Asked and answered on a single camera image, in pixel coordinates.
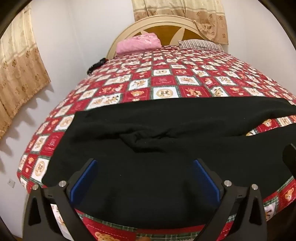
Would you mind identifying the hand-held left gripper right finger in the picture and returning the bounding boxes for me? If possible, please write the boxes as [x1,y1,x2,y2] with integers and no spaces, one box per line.
[193,159,268,241]

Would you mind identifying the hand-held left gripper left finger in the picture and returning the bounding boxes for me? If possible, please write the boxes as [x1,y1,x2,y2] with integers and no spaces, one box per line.
[23,158,97,241]

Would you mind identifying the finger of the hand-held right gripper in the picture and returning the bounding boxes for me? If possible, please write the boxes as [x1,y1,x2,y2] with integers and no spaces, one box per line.
[282,143,296,178]

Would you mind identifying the black pants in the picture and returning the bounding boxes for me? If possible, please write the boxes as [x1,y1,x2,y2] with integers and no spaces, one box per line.
[43,96,296,229]

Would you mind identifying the red patchwork printed blanket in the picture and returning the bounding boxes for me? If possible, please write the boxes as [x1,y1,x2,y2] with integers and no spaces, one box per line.
[17,45,296,241]

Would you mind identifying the black hairbrush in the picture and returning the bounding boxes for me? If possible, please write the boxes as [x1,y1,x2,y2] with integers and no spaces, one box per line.
[87,58,107,75]

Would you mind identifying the beige floral curtain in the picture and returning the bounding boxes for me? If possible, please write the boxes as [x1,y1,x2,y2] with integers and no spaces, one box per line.
[0,7,51,139]
[131,0,229,45]

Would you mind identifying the striped pillow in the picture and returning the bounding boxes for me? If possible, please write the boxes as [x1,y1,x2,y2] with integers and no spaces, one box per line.
[179,39,223,51]

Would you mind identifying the pink pillow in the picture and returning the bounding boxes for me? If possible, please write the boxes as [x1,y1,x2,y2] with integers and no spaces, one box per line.
[116,32,162,56]

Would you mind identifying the cream wooden headboard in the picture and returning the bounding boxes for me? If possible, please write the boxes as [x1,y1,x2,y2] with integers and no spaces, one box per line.
[106,14,208,58]

